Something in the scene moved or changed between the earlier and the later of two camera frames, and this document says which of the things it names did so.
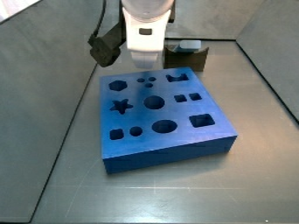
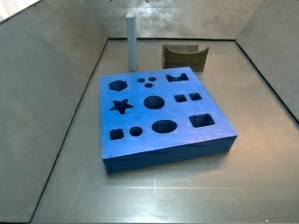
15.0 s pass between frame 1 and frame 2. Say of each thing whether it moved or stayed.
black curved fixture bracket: stayed
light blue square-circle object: moved
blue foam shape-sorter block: stayed
